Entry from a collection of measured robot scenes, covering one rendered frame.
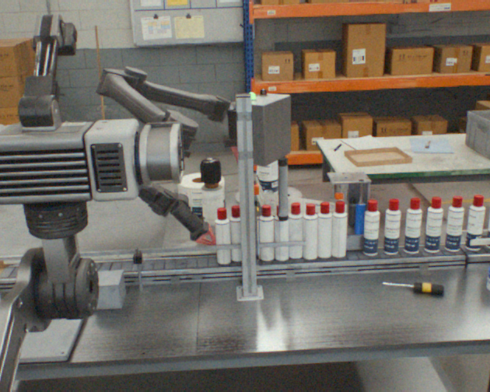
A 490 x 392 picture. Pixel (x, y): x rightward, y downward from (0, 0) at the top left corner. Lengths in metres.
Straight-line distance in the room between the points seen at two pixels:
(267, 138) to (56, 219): 0.69
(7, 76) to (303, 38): 3.05
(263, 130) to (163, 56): 4.67
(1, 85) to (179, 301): 3.56
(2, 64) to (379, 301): 3.96
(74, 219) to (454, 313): 1.18
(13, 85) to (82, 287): 3.87
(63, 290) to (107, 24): 5.14
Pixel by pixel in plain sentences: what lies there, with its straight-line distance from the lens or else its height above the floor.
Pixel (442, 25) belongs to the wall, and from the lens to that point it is 6.65.
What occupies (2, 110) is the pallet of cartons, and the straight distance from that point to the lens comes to 5.16.
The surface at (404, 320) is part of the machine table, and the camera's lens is 1.79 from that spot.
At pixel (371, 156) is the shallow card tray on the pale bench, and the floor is 0.80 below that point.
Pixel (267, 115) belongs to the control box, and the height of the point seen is 1.44.
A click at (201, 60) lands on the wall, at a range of 6.24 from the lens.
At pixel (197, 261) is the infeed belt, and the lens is 2.00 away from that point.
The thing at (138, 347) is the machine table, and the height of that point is 0.83.
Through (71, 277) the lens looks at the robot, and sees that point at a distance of 1.34.
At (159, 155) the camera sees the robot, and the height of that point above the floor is 1.47.
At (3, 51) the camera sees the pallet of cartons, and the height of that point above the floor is 1.35.
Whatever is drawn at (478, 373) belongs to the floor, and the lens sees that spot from 3.04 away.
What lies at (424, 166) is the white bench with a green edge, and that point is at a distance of 3.32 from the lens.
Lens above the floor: 1.80
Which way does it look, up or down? 21 degrees down
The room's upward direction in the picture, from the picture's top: 2 degrees counter-clockwise
